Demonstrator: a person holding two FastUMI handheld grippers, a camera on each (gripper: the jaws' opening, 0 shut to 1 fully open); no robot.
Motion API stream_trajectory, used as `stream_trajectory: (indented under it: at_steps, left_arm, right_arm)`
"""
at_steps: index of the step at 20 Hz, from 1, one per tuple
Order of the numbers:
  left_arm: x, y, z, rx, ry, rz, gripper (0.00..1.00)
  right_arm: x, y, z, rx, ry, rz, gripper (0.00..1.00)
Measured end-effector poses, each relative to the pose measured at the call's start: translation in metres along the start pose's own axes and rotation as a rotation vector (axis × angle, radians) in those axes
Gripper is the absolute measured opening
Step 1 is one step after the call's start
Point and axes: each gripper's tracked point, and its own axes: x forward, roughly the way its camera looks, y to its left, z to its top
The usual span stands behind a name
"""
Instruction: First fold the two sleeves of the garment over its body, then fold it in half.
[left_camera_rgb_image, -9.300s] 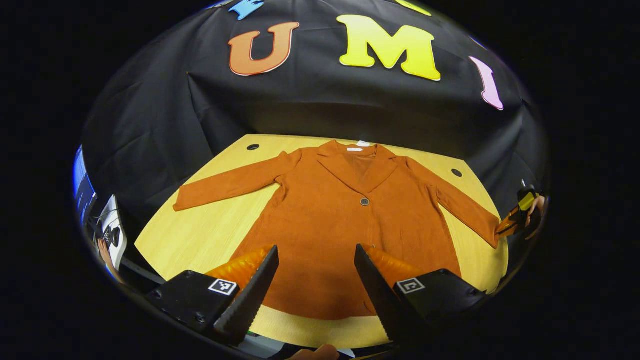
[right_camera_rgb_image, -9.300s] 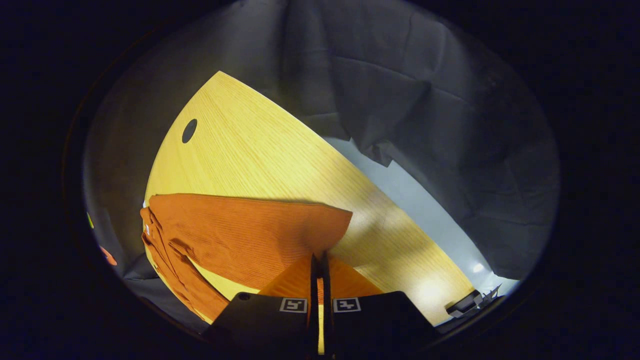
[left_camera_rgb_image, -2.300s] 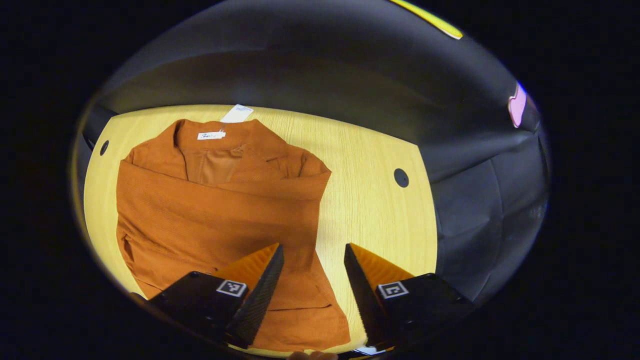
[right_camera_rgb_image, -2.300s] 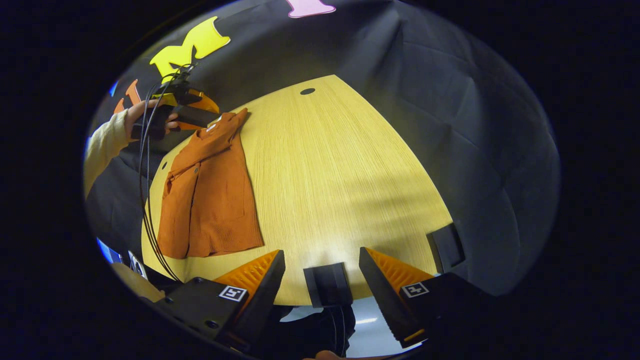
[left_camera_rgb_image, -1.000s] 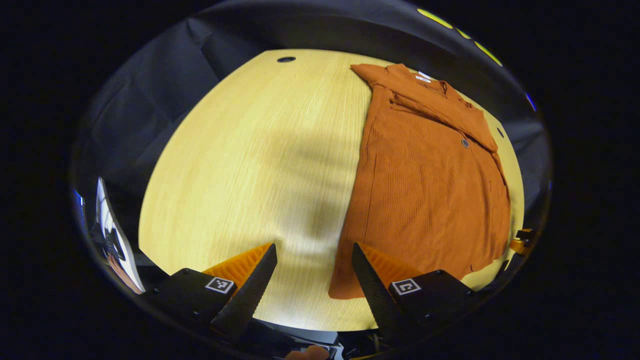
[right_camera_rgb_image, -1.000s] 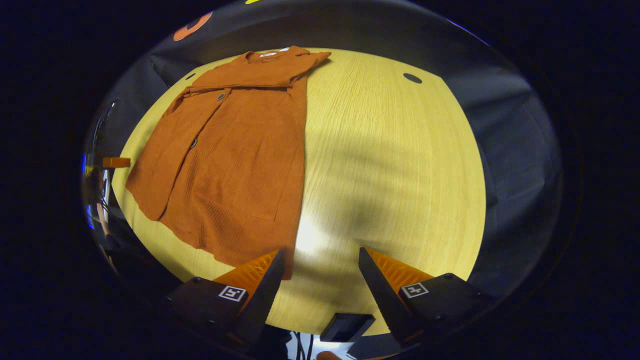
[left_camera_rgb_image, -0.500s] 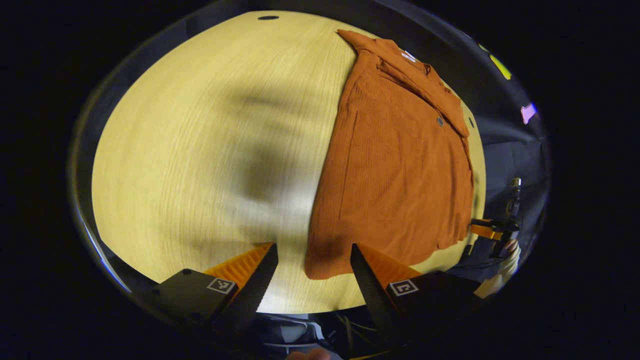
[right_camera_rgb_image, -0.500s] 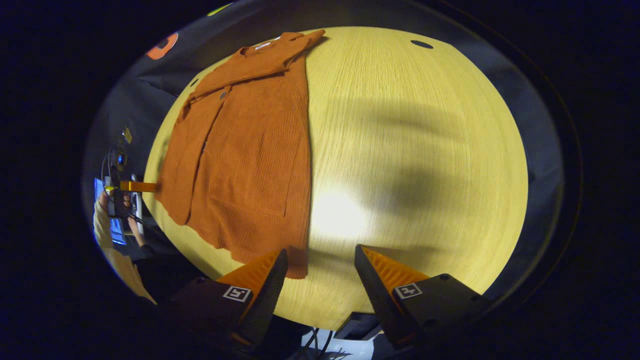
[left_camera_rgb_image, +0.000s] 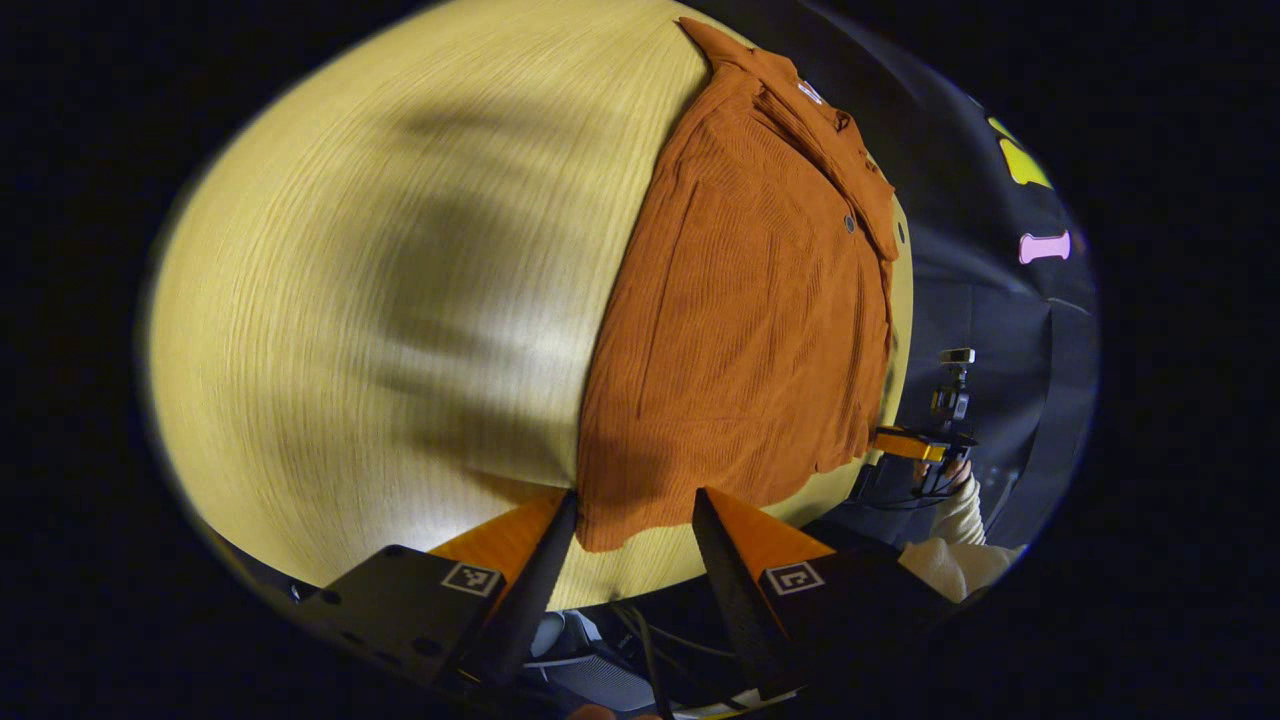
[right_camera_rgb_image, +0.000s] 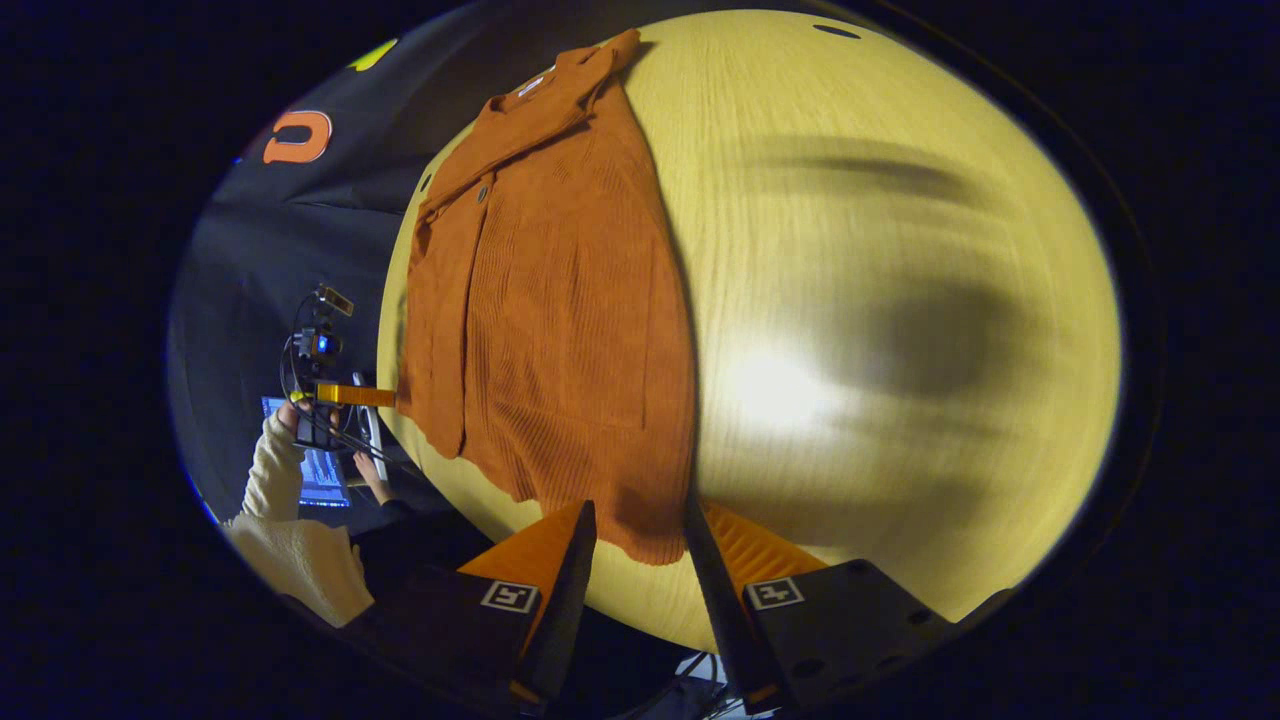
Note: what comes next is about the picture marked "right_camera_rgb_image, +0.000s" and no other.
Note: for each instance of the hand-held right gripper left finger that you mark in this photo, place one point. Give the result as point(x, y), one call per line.
point(560, 600)

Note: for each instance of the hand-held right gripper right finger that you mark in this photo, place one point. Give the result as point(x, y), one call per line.
point(725, 600)

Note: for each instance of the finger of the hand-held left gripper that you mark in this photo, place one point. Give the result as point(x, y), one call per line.
point(360, 395)

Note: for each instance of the orange ribbed cardigan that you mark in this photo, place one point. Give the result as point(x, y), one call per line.
point(560, 330)

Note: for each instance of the laptop with blue screen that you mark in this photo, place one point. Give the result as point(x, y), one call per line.
point(325, 480)

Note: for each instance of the person's cream sweater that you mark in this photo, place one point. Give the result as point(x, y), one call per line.
point(300, 570)

